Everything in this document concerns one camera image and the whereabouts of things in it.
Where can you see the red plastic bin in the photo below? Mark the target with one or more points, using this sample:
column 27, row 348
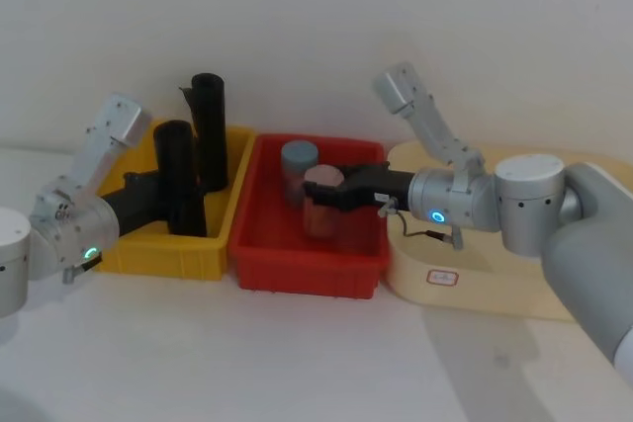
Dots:
column 297, row 264

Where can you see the tall black roll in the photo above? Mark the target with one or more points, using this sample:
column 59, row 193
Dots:
column 210, row 135

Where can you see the white table cloth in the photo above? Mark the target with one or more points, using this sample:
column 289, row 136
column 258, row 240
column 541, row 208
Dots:
column 297, row 367

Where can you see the short black roll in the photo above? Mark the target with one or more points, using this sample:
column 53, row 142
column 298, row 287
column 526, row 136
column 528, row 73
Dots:
column 180, row 170

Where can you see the clear jar with grey lid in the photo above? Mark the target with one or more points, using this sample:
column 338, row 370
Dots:
column 297, row 157

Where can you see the white label with red border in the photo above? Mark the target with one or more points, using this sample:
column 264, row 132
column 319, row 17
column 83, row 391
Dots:
column 443, row 277

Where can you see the clear jar with pink lid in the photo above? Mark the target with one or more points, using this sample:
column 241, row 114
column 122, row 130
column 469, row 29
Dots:
column 321, row 222

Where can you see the cream oval tray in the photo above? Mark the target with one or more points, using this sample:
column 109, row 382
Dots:
column 475, row 278

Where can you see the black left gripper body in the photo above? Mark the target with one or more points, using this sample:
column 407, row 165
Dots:
column 133, row 204

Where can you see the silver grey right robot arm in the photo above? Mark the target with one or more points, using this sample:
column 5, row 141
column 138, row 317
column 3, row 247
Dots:
column 529, row 199

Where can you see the yellow plastic bin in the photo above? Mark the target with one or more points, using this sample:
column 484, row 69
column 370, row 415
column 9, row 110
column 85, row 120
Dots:
column 163, row 256

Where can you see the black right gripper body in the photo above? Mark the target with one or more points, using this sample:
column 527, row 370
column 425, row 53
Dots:
column 381, row 187

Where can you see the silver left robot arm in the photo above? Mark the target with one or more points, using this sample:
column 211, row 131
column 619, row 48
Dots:
column 74, row 224

